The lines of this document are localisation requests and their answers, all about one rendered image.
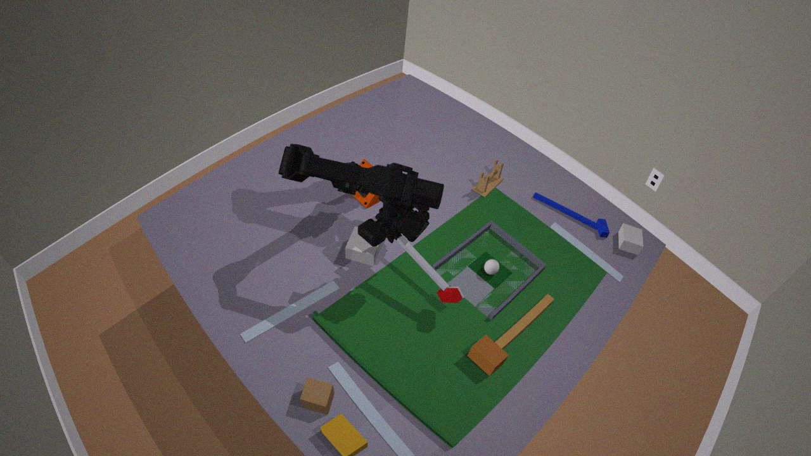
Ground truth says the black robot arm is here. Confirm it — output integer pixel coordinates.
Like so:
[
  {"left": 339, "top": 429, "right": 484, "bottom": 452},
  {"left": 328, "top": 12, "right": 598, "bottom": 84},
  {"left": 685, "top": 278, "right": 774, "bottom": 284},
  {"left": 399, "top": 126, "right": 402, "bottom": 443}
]
[{"left": 279, "top": 144, "right": 444, "bottom": 242}]

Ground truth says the green rectangular mat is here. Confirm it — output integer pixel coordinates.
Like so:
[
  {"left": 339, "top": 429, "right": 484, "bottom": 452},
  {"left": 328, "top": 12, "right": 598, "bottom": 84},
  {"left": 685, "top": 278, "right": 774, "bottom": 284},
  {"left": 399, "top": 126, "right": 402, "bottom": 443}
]
[{"left": 320, "top": 188, "right": 607, "bottom": 442}]

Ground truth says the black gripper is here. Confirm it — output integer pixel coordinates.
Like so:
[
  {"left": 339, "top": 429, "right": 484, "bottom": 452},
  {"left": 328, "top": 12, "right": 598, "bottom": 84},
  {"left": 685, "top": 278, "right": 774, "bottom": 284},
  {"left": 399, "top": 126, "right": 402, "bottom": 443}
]
[{"left": 358, "top": 199, "right": 430, "bottom": 246}]

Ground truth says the blue golf putter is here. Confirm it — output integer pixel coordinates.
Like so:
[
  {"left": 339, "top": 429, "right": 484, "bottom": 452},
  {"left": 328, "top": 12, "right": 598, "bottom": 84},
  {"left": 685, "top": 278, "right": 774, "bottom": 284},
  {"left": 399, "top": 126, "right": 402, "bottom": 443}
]
[{"left": 533, "top": 192, "right": 610, "bottom": 238}]

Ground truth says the white ball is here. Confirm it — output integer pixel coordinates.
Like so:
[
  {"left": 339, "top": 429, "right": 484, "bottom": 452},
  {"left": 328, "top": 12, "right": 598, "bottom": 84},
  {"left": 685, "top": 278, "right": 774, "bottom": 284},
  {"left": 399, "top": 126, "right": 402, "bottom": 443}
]
[{"left": 484, "top": 259, "right": 499, "bottom": 275}]

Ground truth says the yellow rectangular block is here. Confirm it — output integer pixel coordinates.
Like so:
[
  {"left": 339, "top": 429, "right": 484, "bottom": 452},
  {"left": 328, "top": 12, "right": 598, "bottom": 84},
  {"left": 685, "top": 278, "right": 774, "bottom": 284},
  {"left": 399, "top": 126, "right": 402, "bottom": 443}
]
[{"left": 321, "top": 414, "right": 368, "bottom": 456}]

